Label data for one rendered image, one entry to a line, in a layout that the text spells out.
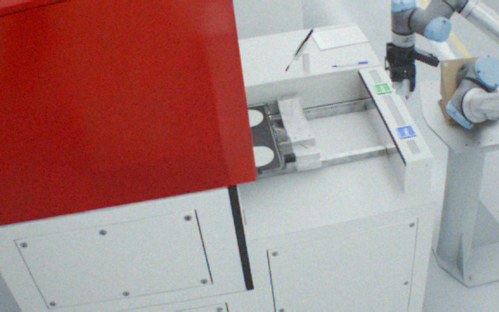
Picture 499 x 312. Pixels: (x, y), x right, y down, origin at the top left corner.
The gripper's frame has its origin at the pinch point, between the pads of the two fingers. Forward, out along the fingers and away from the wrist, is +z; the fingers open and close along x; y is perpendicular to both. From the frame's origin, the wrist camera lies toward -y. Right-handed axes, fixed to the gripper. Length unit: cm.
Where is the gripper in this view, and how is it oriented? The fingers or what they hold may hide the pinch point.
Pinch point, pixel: (409, 95)
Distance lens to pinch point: 218.7
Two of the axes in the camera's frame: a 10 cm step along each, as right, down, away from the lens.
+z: 1.1, 7.7, 6.3
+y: -9.8, 1.8, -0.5
